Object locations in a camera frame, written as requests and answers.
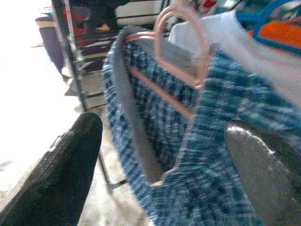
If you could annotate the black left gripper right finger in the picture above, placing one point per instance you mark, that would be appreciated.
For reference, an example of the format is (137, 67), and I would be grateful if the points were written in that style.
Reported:
(270, 179)

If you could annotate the black clothes drying rack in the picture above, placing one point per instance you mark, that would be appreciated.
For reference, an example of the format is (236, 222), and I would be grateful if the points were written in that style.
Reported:
(70, 58)

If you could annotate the orange T-shirt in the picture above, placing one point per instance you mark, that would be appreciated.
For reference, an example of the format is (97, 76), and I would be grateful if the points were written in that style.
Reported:
(282, 31)

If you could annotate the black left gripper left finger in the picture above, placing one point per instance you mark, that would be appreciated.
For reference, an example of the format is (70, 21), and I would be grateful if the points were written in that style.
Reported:
(51, 183)

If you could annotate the bright white garment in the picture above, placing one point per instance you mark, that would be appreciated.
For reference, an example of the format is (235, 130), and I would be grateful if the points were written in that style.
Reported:
(258, 58)

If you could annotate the blue plaid shirt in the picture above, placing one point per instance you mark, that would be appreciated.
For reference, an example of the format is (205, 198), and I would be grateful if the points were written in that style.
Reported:
(211, 176)

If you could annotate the blue plastic clothes hanger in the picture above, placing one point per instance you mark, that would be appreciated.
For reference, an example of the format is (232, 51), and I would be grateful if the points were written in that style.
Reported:
(256, 33)

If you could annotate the pink clothes hanger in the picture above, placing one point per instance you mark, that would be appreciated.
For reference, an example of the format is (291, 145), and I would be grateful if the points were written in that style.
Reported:
(160, 88)

